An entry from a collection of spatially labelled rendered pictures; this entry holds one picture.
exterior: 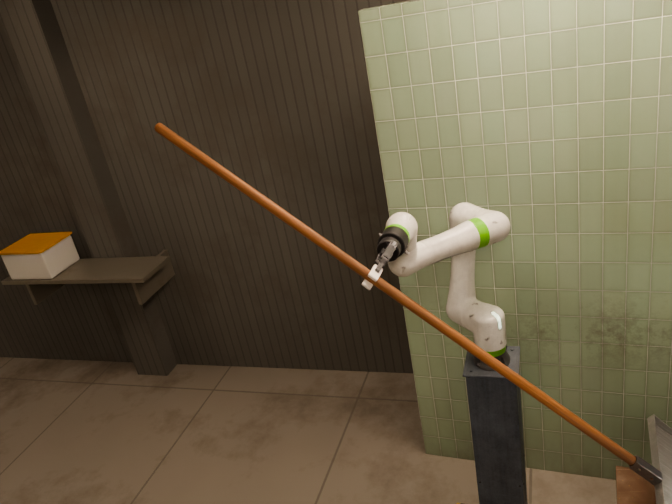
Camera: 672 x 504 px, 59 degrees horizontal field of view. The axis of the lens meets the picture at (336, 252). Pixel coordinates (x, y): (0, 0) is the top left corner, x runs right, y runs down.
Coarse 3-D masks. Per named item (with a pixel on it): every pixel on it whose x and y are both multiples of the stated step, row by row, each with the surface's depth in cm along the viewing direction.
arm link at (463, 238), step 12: (456, 228) 219; (468, 228) 219; (432, 240) 214; (444, 240) 214; (456, 240) 216; (468, 240) 218; (420, 252) 209; (432, 252) 211; (444, 252) 214; (456, 252) 218; (396, 264) 207; (408, 264) 206; (420, 264) 209
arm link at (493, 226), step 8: (480, 216) 225; (488, 216) 224; (496, 216) 224; (504, 216) 226; (480, 224) 221; (488, 224) 222; (496, 224) 223; (504, 224) 224; (480, 232) 220; (488, 232) 221; (496, 232) 222; (504, 232) 224; (480, 240) 220; (488, 240) 222; (496, 240) 225
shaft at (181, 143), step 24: (216, 168) 177; (288, 216) 176; (312, 240) 177; (360, 264) 176; (384, 288) 175; (456, 336) 174; (528, 384) 173; (552, 408) 173; (600, 432) 173; (624, 456) 172
